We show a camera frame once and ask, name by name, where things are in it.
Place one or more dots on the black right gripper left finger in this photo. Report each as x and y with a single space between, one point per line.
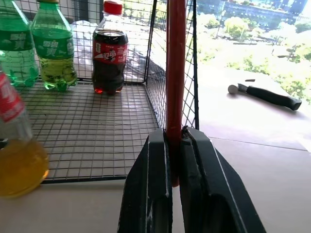
155 184

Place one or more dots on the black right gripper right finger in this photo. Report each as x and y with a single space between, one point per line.
206 184

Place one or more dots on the red rod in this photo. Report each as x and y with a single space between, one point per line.
175 72

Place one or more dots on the cola bottle with red cap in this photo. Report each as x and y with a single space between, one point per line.
110 58

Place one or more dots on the glass bottle with orange drink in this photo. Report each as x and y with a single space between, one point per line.
17 145

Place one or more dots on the green bottle with yellow drink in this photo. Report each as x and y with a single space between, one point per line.
56 48

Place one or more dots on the green bottle with clear drink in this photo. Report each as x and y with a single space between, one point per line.
14 48

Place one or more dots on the clear plastic bag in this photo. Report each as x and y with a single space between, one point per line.
83 48

